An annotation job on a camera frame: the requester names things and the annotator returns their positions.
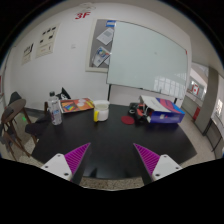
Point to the large whiteboard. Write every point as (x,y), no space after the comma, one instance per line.
(146,55)

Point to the colourful pinned leaflet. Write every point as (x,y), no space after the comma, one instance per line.
(100,56)

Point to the large white wall poster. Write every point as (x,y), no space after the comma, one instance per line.
(47,40)

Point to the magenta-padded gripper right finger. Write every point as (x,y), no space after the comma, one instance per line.
(165,165)

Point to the clear plastic water bottle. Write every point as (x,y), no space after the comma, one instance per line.
(55,111)

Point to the red and white sign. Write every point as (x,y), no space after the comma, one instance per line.
(195,89)

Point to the red floor number sign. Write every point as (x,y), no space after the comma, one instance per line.
(82,15)

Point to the blue and purple cardboard box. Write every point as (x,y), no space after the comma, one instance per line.
(166,113)

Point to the grey framed bulletin board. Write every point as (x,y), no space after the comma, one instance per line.
(95,41)

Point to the small white wall poster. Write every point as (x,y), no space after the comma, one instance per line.
(28,54)

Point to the white wall switch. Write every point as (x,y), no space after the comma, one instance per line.
(73,45)

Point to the black and red device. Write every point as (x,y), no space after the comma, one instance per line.
(140,111)

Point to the dark chair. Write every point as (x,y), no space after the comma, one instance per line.
(14,97)

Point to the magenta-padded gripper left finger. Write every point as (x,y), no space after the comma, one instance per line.
(60,165)

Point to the colourful orange book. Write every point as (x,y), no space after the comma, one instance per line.
(76,105)

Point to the round brown wooden table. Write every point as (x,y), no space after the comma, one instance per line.
(15,108)

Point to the white paper sheet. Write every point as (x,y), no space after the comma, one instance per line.
(105,36)

